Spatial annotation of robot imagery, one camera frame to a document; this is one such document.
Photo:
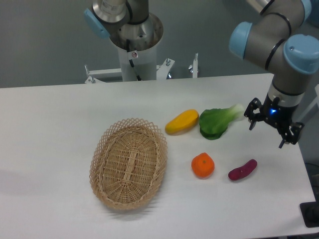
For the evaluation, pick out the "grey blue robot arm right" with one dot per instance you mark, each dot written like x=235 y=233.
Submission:
x=292 y=59

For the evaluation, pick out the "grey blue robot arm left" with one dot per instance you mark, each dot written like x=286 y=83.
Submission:
x=190 y=27

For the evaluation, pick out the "black box at table edge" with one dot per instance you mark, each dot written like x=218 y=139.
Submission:
x=310 y=213

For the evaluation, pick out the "yellow mango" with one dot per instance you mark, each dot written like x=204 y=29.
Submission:
x=183 y=122

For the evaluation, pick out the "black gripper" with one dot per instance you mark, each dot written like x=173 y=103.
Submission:
x=276 y=116

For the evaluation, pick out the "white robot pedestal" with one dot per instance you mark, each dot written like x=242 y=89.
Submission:
x=144 y=38

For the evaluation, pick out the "purple sweet potato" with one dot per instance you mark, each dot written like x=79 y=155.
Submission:
x=243 y=171

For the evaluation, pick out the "green bok choy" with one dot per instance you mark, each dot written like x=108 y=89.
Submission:
x=214 y=123

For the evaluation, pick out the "woven wicker basket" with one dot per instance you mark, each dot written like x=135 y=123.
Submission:
x=129 y=164

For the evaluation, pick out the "orange tangerine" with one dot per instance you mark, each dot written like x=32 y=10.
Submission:
x=202 y=165

